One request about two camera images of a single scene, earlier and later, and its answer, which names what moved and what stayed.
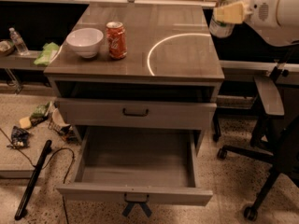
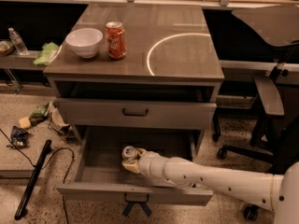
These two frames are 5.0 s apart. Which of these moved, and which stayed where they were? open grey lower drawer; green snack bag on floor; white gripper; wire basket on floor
Moved: white gripper
Stayed: green snack bag on floor; wire basket on floor; open grey lower drawer
